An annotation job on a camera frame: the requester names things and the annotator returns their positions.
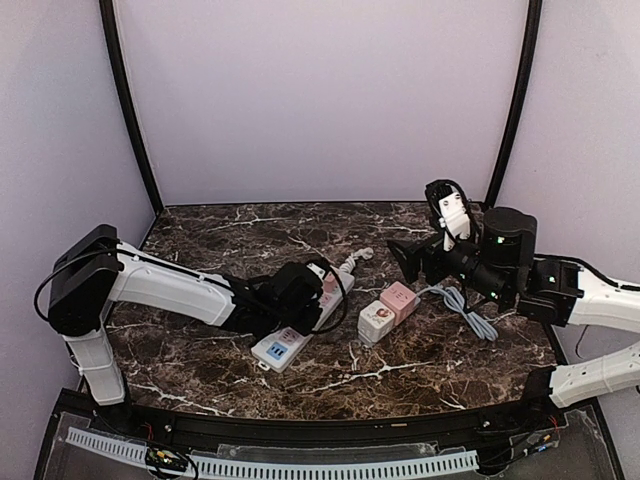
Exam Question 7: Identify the grey power cable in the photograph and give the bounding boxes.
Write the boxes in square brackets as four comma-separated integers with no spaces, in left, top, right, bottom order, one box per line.
[415,284,499,343]

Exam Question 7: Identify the pink plug adapter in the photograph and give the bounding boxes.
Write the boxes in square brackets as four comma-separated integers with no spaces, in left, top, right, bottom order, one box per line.
[323,274,340,295]

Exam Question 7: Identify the pink cube socket adapter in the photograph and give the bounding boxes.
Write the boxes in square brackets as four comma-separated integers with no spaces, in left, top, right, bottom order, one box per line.
[379,281,420,326]

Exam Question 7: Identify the white multicolour power strip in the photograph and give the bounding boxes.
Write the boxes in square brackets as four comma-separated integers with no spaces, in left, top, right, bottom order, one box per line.
[251,247,374,373]

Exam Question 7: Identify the white cube socket adapter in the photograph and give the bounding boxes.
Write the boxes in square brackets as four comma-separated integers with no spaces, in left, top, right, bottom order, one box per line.
[357,300,395,347]

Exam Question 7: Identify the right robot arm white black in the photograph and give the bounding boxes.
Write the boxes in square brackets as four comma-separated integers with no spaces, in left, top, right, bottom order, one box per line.
[387,207,639,408]

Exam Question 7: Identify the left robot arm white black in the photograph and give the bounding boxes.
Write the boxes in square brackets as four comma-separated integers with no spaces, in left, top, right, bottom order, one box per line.
[33,224,323,406]

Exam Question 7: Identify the small circuit board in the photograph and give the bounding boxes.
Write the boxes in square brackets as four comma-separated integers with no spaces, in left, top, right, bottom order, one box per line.
[145,447,190,471]

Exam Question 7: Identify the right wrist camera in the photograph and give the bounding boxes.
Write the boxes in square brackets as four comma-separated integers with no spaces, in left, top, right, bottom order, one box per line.
[425,179,481,252]

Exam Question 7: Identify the slotted grey cable duct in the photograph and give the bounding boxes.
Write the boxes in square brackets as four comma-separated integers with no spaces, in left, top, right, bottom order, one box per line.
[65,427,479,479]

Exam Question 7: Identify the black front rail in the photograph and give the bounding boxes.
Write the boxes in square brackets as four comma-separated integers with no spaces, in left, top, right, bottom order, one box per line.
[54,389,564,451]

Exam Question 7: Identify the right black frame post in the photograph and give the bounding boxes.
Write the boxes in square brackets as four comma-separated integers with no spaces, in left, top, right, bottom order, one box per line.
[484,0,543,208]

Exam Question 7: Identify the black frame post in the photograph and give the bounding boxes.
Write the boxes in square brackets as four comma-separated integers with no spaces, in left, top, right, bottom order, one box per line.
[484,0,543,208]
[98,0,164,216]

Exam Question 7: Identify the left black frame post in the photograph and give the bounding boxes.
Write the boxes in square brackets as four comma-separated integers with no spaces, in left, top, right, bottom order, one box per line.
[98,0,164,216]

